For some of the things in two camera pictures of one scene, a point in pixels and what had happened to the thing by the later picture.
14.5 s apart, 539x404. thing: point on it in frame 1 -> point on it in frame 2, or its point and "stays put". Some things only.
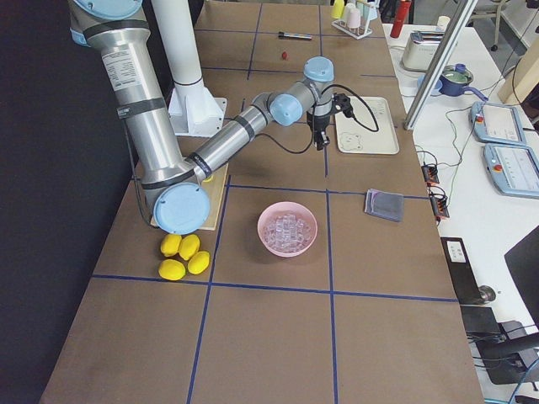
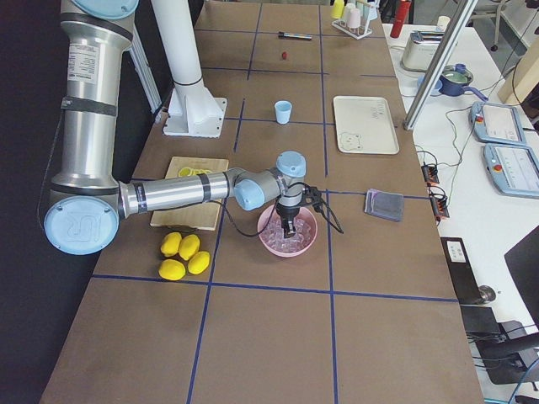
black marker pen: [282, 35] stays put
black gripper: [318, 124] -> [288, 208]
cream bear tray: [354, 136] stays put
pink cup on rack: [354, 18] stays put
